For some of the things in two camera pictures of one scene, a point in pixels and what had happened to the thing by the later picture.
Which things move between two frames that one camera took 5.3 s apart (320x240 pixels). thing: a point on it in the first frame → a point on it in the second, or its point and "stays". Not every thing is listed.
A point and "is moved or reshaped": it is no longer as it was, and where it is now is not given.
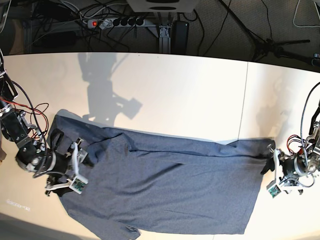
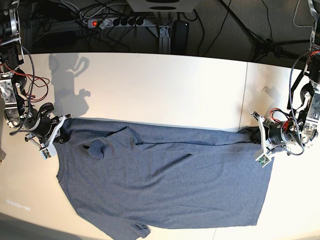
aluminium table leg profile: [164, 40] stays
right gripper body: [290, 178] → [277, 136]
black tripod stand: [266, 46] stays
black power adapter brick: [179, 37] stays
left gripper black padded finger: [74, 146] → [65, 136]
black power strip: [120, 22] stays
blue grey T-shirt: [147, 184] is moved or reshaped
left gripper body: [57, 167] → [43, 127]
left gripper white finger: [59, 185] → [57, 127]
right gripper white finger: [276, 181] → [261, 119]
